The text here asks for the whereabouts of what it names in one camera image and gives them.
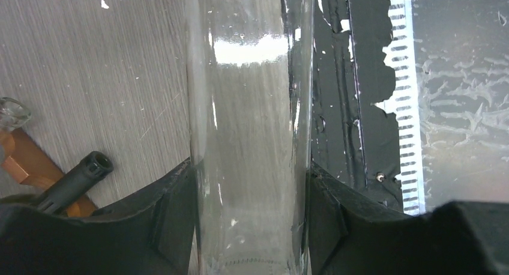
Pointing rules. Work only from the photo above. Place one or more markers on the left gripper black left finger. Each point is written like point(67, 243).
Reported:
point(148, 232)

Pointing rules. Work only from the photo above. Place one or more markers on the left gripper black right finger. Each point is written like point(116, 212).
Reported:
point(350, 233)

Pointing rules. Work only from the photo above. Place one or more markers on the dark bottle white label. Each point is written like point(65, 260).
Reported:
point(67, 195)

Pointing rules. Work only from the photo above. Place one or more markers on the small clear glass bottle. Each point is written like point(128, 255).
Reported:
point(249, 73)

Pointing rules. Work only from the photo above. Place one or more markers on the wooden wine rack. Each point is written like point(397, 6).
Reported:
point(28, 165)

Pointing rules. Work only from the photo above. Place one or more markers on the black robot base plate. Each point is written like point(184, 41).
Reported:
point(353, 139)

